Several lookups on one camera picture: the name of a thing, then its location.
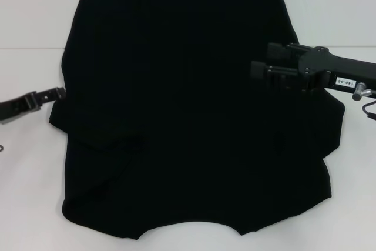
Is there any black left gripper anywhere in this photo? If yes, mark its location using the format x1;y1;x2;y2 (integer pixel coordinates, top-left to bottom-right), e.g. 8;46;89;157
0;86;66;126

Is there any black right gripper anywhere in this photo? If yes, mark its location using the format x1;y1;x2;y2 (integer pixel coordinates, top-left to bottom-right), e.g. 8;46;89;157
250;42;376;92

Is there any black shirt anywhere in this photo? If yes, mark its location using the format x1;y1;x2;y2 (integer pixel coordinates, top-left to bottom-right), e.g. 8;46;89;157
48;0;344;236

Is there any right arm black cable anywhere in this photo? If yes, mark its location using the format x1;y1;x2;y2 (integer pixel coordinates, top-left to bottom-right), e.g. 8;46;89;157
351;82;376;121

